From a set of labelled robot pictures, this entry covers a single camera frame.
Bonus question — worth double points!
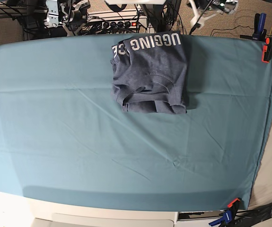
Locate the blue clamp top right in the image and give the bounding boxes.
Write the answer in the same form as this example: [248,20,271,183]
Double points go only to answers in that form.
[252,13,267,42]

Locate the blue-grey heathered T-shirt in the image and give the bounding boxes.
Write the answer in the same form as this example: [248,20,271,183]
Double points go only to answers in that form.
[111,31,188,114]

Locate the orange black clamp top right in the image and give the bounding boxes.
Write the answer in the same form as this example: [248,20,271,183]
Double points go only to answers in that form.
[262,37,272,63]

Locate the black cable to camera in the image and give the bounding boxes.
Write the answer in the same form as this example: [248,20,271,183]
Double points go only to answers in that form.
[189,7,207,35]

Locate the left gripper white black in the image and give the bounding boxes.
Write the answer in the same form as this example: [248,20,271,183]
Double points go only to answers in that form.
[187,0,239,23]

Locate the white power strip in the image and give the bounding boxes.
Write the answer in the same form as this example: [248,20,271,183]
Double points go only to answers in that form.
[79,13,152,35]

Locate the teal table cloth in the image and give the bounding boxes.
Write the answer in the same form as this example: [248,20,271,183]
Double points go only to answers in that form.
[0,34,272,211]

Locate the orange blue clamp bottom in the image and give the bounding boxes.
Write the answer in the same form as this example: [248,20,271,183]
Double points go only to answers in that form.
[209,198,241,227]

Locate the black cable bundle bottom right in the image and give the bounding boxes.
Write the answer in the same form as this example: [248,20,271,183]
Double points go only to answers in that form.
[235,200,272,227]

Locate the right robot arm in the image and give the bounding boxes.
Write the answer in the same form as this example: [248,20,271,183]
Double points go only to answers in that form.
[45,0,94,36]

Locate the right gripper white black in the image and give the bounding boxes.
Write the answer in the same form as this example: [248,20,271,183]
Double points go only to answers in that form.
[61,7,91,36]

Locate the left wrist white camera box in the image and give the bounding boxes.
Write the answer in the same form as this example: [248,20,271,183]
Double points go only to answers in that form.
[190,17,204,29]

